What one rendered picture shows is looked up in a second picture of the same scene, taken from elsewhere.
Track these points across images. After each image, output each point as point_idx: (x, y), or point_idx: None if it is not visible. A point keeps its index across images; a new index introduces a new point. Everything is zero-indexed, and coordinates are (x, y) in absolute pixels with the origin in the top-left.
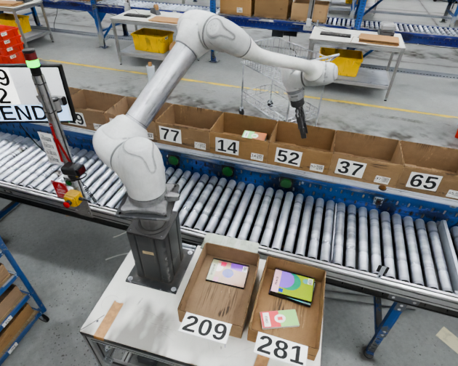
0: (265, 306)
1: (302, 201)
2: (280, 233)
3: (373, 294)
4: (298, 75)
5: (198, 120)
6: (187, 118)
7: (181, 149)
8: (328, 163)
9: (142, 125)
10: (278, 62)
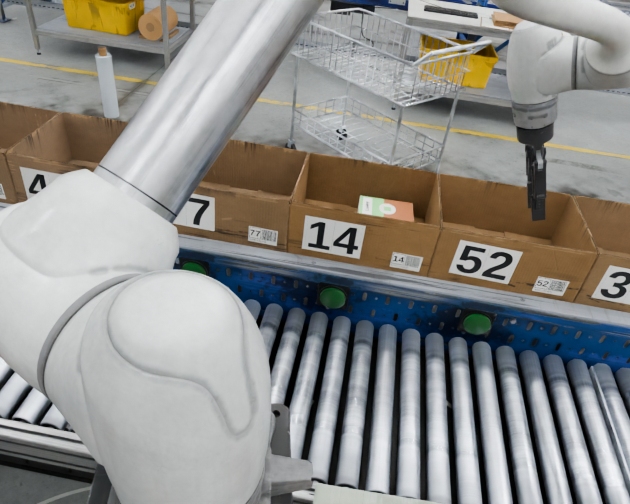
0: None
1: (516, 366)
2: (503, 467)
3: None
4: (565, 59)
5: (244, 172)
6: (218, 167)
7: (214, 244)
8: (580, 275)
9: (163, 211)
10: (565, 11)
